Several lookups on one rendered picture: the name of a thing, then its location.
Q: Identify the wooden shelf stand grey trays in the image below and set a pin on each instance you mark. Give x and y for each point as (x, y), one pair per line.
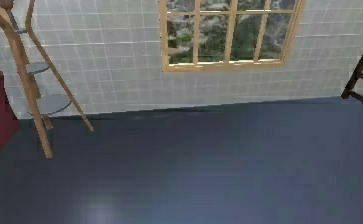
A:
(29, 90)

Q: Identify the wooden framed window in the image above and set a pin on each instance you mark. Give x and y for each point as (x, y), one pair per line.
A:
(229, 36)

